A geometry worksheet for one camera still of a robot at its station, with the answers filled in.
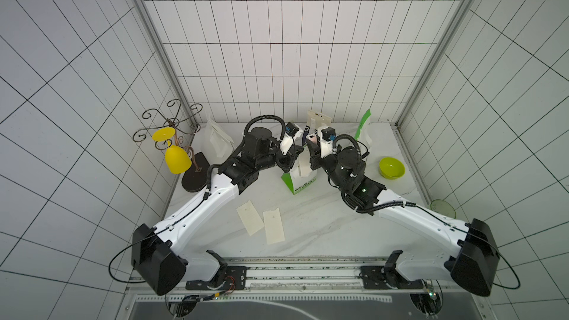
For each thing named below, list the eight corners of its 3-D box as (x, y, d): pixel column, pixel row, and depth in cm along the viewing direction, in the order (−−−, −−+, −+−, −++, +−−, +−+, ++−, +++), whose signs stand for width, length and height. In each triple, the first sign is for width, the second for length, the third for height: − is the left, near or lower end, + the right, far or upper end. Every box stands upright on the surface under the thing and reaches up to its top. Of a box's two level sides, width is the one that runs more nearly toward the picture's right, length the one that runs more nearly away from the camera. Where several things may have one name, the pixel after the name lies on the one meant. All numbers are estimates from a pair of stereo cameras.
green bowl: (381, 181, 100) (384, 176, 96) (375, 162, 106) (378, 157, 103) (403, 181, 100) (408, 176, 96) (396, 162, 106) (400, 157, 103)
